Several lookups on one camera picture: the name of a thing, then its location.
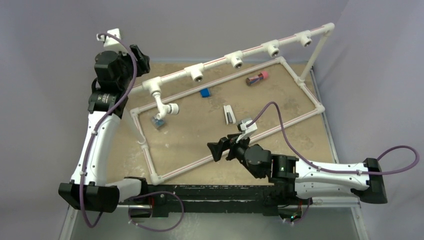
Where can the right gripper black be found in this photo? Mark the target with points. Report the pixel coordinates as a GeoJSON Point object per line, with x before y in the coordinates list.
{"type": "Point", "coordinates": [217, 149]}

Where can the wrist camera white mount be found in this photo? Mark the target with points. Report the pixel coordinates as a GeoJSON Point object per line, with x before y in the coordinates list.
{"type": "Point", "coordinates": [246, 128]}
{"type": "Point", "coordinates": [110, 44]}

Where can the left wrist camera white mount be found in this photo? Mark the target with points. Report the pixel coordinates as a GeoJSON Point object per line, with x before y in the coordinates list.
{"type": "Point", "coordinates": [110, 44]}

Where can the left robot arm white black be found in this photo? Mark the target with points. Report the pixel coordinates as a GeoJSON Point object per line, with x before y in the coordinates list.
{"type": "Point", "coordinates": [114, 72]}

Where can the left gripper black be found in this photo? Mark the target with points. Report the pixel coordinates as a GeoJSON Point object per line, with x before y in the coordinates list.
{"type": "Point", "coordinates": [142, 61]}

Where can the clear box with blue contents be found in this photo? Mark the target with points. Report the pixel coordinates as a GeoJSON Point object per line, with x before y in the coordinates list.
{"type": "Point", "coordinates": [157, 123]}

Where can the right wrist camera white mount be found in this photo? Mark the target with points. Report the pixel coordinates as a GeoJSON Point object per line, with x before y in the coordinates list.
{"type": "Point", "coordinates": [246, 128]}

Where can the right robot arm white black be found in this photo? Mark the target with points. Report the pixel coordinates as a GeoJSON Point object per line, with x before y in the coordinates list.
{"type": "Point", "coordinates": [302, 180]}

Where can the white plastic water faucet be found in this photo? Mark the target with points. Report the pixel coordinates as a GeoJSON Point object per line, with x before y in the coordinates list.
{"type": "Point", "coordinates": [164, 109]}

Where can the colourful tube with pink cap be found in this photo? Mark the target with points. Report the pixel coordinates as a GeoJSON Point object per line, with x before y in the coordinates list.
{"type": "Point", "coordinates": [256, 78]}

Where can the blue rectangular block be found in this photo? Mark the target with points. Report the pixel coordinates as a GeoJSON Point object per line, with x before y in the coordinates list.
{"type": "Point", "coordinates": [205, 93]}

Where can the white stapler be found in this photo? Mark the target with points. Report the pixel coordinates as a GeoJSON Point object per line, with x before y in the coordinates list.
{"type": "Point", "coordinates": [229, 115]}

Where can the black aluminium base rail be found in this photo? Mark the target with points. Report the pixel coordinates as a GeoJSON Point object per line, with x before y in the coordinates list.
{"type": "Point", "coordinates": [227, 199]}

